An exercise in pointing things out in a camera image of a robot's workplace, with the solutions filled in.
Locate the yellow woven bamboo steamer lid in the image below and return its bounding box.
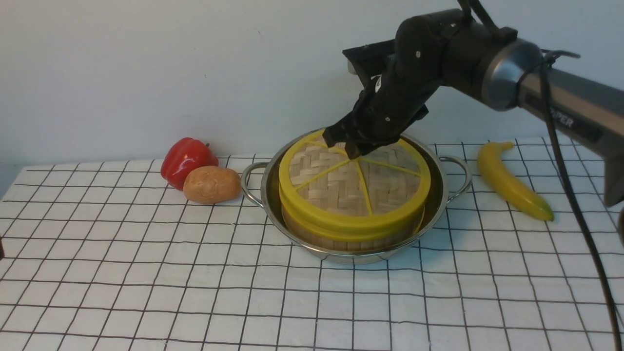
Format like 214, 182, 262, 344
278, 128, 432, 241

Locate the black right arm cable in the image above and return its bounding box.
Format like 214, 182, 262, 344
458, 0, 624, 351

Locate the brown potato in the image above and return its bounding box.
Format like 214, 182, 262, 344
183, 166, 242, 205

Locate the yellow rimmed bamboo steamer basket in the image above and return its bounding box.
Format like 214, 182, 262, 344
281, 193, 426, 252

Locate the yellow banana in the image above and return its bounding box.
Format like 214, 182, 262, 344
477, 141, 555, 222

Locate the red bell pepper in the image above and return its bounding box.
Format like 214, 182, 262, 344
160, 137, 220, 191

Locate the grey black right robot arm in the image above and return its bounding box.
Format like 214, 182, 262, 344
323, 5, 624, 207

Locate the stainless steel two-handled pot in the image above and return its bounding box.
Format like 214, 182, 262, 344
241, 129, 472, 265

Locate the white checkered tablecloth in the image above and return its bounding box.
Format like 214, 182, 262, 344
0, 138, 615, 351

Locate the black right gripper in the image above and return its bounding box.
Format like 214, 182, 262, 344
322, 14, 462, 160

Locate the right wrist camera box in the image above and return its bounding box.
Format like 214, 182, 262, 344
342, 39, 395, 86

